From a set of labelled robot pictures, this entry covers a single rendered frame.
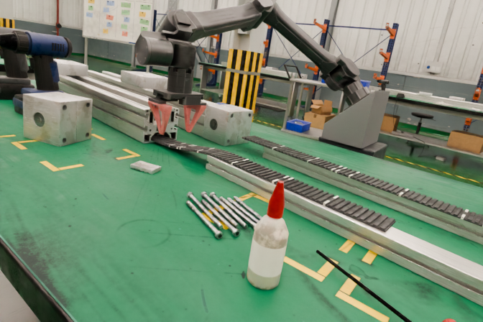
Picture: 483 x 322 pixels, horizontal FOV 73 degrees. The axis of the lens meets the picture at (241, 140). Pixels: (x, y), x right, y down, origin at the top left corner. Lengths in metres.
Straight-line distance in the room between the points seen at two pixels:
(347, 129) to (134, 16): 5.74
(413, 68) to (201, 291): 8.11
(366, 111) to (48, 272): 0.98
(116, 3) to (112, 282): 6.55
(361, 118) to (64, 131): 0.86
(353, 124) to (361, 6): 7.77
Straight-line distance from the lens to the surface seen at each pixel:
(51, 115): 0.78
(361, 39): 8.70
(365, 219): 0.52
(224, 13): 0.94
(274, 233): 0.35
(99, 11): 7.03
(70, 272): 0.40
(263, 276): 0.37
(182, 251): 0.42
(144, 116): 0.83
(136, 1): 6.58
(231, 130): 0.87
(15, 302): 1.27
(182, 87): 0.75
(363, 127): 1.14
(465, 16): 8.39
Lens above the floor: 1.01
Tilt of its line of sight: 14 degrees down
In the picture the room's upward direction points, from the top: 9 degrees clockwise
